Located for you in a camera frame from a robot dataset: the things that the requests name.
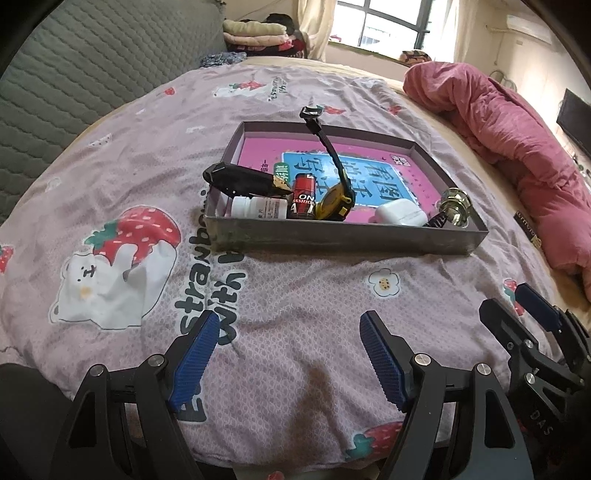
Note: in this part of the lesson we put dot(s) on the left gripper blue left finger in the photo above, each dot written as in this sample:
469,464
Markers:
187,358

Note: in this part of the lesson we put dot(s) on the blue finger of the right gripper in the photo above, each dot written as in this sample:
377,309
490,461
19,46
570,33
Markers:
508,331
538,307

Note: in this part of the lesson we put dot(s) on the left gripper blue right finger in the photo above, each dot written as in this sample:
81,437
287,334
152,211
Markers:
381,347

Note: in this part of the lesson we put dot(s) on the black hair claw clip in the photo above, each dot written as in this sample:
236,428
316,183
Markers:
437,221

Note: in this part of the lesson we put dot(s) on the white earbuds case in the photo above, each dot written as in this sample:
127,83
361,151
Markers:
401,212

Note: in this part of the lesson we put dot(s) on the white pill bottle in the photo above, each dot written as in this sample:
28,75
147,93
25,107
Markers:
258,208

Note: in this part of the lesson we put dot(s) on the red and black lighter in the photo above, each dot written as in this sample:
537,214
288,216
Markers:
303,204

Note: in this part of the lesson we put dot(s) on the black and yellow wristwatch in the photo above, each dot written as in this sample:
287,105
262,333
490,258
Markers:
340,198

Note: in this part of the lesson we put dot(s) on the black and gold box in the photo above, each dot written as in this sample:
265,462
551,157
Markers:
235,180

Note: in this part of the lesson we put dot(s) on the black and gold bar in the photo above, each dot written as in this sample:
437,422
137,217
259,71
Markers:
526,227

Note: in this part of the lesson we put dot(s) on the dark cardboard box tray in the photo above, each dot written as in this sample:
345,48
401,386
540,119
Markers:
382,168

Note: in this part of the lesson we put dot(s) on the pink strawberry print blanket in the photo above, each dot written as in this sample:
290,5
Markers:
109,260

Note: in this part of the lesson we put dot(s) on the red rumpled quilt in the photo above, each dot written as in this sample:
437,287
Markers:
512,152

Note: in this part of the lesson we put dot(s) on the white air conditioner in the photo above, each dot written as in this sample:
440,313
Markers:
530,28

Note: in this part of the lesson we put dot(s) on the dark patterned cloth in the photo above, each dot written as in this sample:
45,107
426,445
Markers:
222,59

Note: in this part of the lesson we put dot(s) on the grey quilted headboard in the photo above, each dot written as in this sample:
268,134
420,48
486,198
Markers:
83,61

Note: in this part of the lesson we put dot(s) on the dark framed window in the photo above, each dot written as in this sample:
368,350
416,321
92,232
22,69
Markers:
387,27

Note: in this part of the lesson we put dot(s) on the stack of folded clothes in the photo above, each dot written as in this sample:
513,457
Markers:
276,36

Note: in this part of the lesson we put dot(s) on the cream curtain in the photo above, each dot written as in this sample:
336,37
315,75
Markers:
315,19

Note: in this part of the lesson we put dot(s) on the black wall television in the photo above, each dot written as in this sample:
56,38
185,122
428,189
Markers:
574,118

